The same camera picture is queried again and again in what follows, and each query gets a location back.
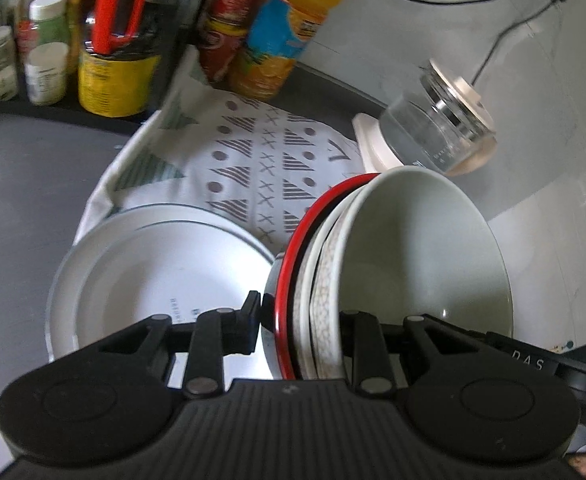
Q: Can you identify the red cola can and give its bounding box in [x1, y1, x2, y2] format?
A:
[197, 0, 257, 84]

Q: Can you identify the green pill bottle white cap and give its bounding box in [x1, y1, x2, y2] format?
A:
[27, 0, 69, 50]

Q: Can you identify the red black bowl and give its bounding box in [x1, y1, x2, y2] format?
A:
[261, 174, 378, 380]

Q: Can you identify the black kettle power cable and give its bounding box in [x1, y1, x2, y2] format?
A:
[470, 0, 570, 87]

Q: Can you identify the patterned white bowl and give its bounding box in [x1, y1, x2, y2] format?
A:
[293, 188, 363, 379]

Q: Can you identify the orange juice bottle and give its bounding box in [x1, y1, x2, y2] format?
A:
[228, 0, 342, 101]

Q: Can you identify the dark soy sauce bottle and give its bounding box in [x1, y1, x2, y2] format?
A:
[78, 0, 162, 118]

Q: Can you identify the white supplement jar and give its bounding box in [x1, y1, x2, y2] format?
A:
[25, 42, 68, 106]

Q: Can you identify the glass electric kettle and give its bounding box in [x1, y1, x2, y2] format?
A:
[379, 60, 497, 177]

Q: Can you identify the patterned white table cloth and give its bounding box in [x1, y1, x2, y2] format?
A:
[75, 47, 365, 252]

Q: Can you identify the white ceramic bowl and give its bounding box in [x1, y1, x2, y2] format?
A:
[318, 166, 514, 378]

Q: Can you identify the white Sweet bakery plate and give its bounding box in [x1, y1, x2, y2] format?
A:
[46, 204, 275, 361]

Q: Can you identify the black metal shelf rack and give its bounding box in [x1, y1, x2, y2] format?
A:
[0, 0, 203, 118]

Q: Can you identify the clear glass spice jar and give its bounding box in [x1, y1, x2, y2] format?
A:
[0, 25, 18, 101]

